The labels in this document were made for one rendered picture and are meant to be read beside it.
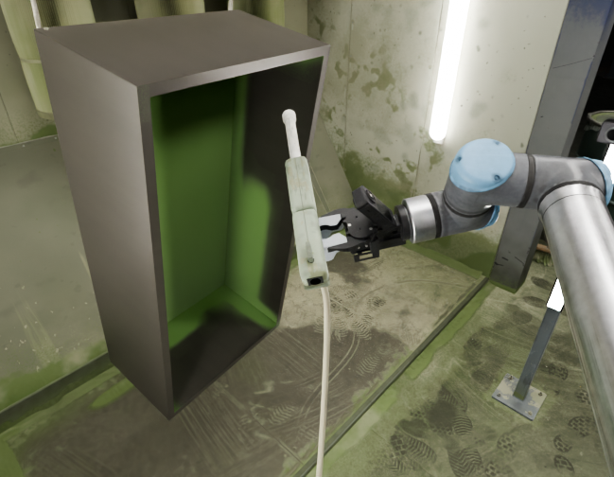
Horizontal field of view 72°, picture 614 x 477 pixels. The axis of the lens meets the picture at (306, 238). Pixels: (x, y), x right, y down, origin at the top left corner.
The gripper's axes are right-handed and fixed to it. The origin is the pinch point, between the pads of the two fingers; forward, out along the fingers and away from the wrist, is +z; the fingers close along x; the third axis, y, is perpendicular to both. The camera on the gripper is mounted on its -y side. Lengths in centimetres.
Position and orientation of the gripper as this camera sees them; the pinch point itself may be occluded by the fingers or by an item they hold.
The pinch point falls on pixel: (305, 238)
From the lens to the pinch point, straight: 83.1
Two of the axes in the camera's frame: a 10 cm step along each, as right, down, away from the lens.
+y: 1.7, 5.8, 8.0
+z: -9.7, 2.2, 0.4
